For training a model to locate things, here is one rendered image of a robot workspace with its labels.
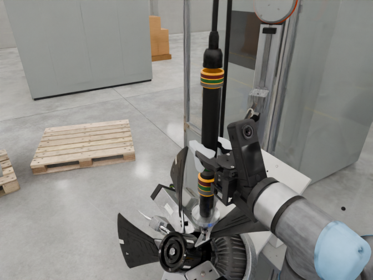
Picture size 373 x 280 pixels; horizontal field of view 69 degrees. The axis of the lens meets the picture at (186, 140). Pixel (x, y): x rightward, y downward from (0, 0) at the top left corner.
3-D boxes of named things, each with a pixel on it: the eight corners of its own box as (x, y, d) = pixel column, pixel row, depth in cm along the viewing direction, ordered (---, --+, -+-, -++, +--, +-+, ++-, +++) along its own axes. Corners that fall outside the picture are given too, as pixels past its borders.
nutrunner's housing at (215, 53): (200, 216, 71) (207, 29, 49) (215, 220, 70) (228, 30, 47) (195, 226, 68) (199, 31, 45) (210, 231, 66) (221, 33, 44)
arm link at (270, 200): (275, 205, 39) (311, 186, 43) (252, 188, 42) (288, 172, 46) (267, 241, 43) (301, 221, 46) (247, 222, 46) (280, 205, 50)
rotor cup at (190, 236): (175, 256, 96) (148, 253, 88) (197, 223, 95) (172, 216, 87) (197, 289, 85) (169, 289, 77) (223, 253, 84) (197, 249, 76)
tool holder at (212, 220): (200, 199, 73) (201, 169, 68) (225, 206, 71) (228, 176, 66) (186, 221, 66) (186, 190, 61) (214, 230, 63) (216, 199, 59)
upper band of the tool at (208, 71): (205, 81, 53) (205, 66, 52) (225, 84, 52) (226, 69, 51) (196, 87, 50) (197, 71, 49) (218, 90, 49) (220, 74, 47)
